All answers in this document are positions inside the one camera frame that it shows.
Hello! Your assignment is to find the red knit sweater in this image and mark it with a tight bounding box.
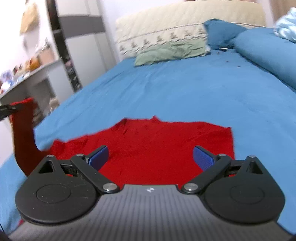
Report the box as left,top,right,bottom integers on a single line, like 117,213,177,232
11,98,234,187

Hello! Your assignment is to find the white desk shelf unit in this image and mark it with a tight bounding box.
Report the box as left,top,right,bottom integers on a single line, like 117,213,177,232
1,58,74,116

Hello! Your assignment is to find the blue bed sheet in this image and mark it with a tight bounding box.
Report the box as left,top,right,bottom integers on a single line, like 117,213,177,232
0,49,296,235

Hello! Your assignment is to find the grey white wardrobe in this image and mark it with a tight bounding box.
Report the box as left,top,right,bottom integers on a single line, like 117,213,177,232
46,0,116,92

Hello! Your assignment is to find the blue rolled duvet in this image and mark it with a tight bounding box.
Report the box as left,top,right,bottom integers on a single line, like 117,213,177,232
234,28,295,89

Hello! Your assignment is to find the green pillow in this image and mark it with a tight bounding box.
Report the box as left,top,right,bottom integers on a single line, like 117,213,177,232
134,39,211,67

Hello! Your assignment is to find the dark blue pillow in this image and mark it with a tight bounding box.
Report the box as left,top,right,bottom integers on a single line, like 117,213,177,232
204,19,247,50

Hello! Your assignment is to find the cream quilted headboard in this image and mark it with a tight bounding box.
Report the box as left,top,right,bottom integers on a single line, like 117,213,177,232
115,1,266,60

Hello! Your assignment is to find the light blue striped cloth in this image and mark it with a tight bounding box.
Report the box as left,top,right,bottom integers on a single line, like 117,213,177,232
273,7,296,43

